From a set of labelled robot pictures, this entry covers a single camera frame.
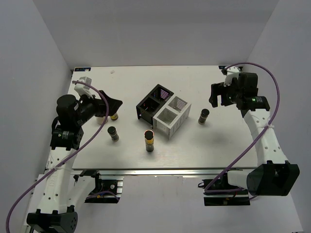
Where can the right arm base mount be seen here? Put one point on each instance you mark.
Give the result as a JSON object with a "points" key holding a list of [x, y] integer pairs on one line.
{"points": [[223, 194]]}

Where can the yellow-label condiment bottle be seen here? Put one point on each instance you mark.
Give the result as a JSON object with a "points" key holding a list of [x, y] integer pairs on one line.
{"points": [[114, 117]]}

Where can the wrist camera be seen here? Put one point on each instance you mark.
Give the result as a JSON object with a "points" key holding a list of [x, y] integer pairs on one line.
{"points": [[82, 87], [230, 73]]}

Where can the gold-rimmed dark spice bottle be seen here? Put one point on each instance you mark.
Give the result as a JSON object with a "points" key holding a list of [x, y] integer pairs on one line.
{"points": [[149, 140]]}

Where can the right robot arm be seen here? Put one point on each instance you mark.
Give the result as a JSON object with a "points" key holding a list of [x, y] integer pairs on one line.
{"points": [[274, 175]]}

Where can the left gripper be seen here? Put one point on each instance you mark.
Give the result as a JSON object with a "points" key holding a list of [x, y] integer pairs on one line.
{"points": [[100, 105]]}

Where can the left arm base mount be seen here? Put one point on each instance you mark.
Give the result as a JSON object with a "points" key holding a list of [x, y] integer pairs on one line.
{"points": [[110, 186]]}

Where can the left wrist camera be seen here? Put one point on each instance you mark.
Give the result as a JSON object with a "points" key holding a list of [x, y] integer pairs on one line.
{"points": [[82, 87]]}

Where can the black-cap spice bottle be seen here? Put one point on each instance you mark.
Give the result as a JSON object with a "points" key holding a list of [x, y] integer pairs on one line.
{"points": [[113, 133]]}

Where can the white two-slot organizer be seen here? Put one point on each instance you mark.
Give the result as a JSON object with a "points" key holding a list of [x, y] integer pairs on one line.
{"points": [[171, 116]]}

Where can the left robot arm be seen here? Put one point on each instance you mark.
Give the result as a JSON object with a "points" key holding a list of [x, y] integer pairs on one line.
{"points": [[57, 210]]}

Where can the black two-slot organizer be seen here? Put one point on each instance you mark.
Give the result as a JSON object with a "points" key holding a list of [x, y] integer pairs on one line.
{"points": [[152, 103]]}

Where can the blue label sticker left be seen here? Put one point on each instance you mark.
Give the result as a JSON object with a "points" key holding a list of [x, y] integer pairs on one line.
{"points": [[82, 69]]}

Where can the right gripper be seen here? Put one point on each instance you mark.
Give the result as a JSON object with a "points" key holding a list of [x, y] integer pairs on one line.
{"points": [[219, 89]]}

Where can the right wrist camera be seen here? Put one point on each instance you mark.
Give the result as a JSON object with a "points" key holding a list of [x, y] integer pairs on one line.
{"points": [[230, 73]]}

